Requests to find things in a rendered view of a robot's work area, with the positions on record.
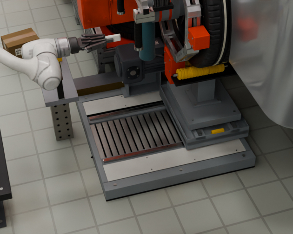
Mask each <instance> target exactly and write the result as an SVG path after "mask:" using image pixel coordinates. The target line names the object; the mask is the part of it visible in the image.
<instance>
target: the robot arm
mask: <svg viewBox="0 0 293 234"><path fill-rule="evenodd" d="M115 41H121V37H120V34H115V35H109V36H105V34H81V38H76V37H70V38H68V39H67V37H61V38H55V39H38V40H34V41H30V42H28V43H26V44H24V45H23V46H22V48H21V55H22V58H23V59H21V58H18V57H16V56H14V55H12V54H10V53H9V52H7V51H6V50H4V49H3V48H1V47H0V63H2V64H4V65H5V66H7V67H9V68H11V69H13V70H15V71H18V72H21V73H24V74H26V75H27V76H28V77H29V79H30V80H32V81H34V82H36V83H37V84H38V85H39V86H40V87H41V88H43V89H44V90H47V91H51V90H54V89H56V88H57V87H58V86H59V84H60V81H61V68H60V64H59V62H58V60H57V59H58V58H62V57H68V56H70V53H71V54H75V53H79V51H84V50H86V51H87V53H89V52H91V51H94V50H97V49H100V48H103V47H105V46H106V45H107V43H111V42H115Z"/></svg>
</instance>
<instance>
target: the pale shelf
mask: <svg viewBox="0 0 293 234"><path fill-rule="evenodd" d="M60 64H61V70H62V76H63V80H62V83H63V90H64V96H65V99H62V100H59V99H58V93H57V88H56V89H54V90H51V91H47V90H44V89H43V88H41V89H42V94H43V98H44V101H45V105H46V107H50V106H55V105H60V104H67V103H71V102H76V101H79V96H78V93H77V91H76V88H75V84H74V81H73V78H72V75H71V72H70V69H69V66H68V62H67V59H66V57H62V61H60Z"/></svg>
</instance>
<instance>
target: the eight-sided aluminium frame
mask: <svg viewBox="0 0 293 234"><path fill-rule="evenodd" d="M192 2H193V3H192V4H190V0H183V3H184V8H185V45H184V47H183V46H182V44H181V43H180V41H179V40H178V38H177V36H176V34H175V32H174V29H173V23H172V20H167V26H168V30H166V27H165V23H164V21H160V22H159V24H160V29H161V36H162V38H163V41H164V43H165V44H166V46H167V48H168V49H169V51H170V53H171V55H172V57H173V59H174V61H175V62H176V63H179V62H184V61H188V60H189V59H190V58H192V57H193V56H194V55H196V54H198V53H199V50H196V51H194V50H193V48H192V47H191V45H190V43H189V42H188V28H190V27H192V18H194V22H193V26H194V27H195V26H200V18H201V7H200V3H199V0H192ZM171 40H173V43H174V45H175V47H176V49H177V51H178V52H177V51H176V49H175V47H174V46H173V44H172V42H171Z"/></svg>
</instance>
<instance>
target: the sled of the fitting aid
mask: <svg viewBox="0 0 293 234"><path fill-rule="evenodd" d="M160 97H161V99H162V101H163V103H164V105H165V107H166V109H167V111H168V113H169V115H170V117H171V119H172V121H173V123H174V126H175V128H176V130H177V132H178V134H179V136H180V137H181V140H182V142H183V144H184V146H185V148H186V150H189V149H193V148H197V147H202V146H207V145H211V144H215V143H220V142H225V141H230V140H234V139H238V138H243V137H247V136H248V133H249V125H248V123H247V122H246V120H245V119H244V117H243V116H242V114H241V119H240V120H237V121H232V122H228V123H222V124H218V125H213V126H208V127H204V128H199V129H195V130H189V129H188V127H187V125H186V123H185V121H184V119H183V117H182V115H181V113H180V112H179V110H178V108H177V106H176V104H175V102H174V100H173V98H172V96H171V94H170V92H169V90H168V88H167V84H161V85H160Z"/></svg>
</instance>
